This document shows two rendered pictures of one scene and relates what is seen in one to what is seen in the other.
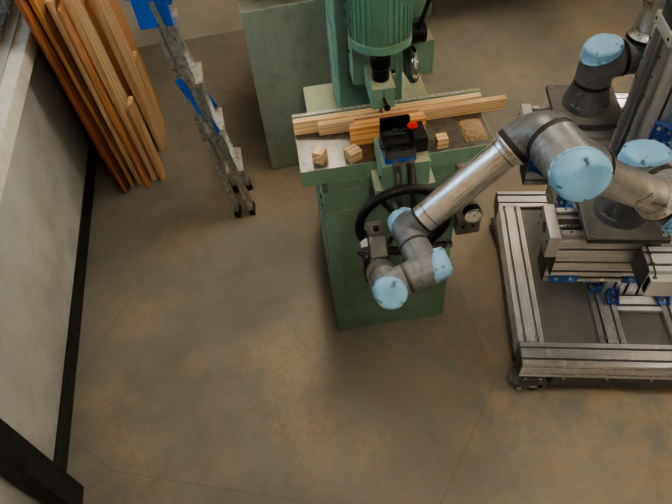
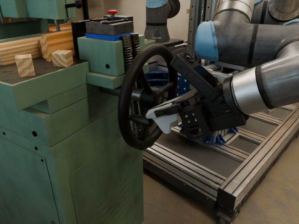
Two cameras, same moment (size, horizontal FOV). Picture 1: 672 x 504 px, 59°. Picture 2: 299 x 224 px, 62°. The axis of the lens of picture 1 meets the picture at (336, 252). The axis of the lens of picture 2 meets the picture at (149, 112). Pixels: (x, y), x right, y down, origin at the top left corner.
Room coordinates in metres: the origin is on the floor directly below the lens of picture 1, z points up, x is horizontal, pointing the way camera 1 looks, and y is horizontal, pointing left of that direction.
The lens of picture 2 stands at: (0.80, 0.32, 1.08)
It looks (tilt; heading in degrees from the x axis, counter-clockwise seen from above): 26 degrees down; 305
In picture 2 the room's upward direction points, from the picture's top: straight up
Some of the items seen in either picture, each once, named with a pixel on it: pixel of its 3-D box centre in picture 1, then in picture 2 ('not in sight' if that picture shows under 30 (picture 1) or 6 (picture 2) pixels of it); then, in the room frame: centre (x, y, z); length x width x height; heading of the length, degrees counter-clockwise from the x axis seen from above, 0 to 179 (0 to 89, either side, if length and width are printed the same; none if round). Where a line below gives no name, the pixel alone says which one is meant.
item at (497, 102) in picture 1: (412, 115); (83, 39); (1.50, -0.29, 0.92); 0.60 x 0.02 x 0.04; 93
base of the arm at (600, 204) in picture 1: (625, 197); not in sight; (1.10, -0.82, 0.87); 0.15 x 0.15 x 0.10
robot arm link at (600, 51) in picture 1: (600, 59); (157, 8); (1.59, -0.90, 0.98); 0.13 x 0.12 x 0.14; 96
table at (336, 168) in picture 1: (395, 153); (92, 62); (1.39, -0.22, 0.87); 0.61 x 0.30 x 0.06; 93
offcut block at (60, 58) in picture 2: (353, 153); (62, 58); (1.35, -0.08, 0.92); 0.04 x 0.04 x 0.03; 28
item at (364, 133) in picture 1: (387, 130); (78, 41); (1.42, -0.20, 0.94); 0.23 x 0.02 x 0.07; 93
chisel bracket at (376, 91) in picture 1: (380, 87); (50, 8); (1.51, -0.19, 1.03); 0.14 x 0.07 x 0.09; 3
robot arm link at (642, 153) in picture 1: (640, 168); (247, 14); (1.09, -0.82, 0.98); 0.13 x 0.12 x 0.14; 12
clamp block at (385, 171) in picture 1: (401, 160); (112, 51); (1.30, -0.22, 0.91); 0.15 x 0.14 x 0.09; 93
